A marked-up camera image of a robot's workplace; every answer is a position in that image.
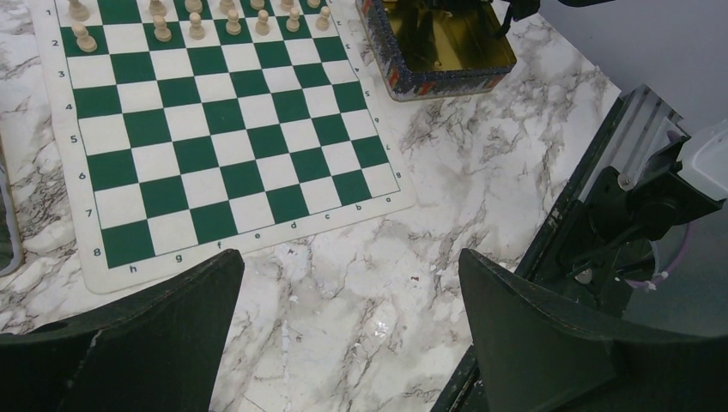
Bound green white chess board mat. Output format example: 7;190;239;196
28;1;416;294

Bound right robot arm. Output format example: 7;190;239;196
587;126;727;251

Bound aluminium rail right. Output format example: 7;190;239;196
579;84;685;202

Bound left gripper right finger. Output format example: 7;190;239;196
458;249;727;411

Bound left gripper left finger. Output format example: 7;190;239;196
1;249;245;411

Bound light king chess piece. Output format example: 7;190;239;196
219;0;236;15

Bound gold tin with light pieces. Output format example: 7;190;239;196
355;1;517;102

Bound gold tin with dark pieces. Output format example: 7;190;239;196
1;153;24;276

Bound light pawn chess piece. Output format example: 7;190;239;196
286;7;300;33

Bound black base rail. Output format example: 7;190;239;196
432;90;728;412

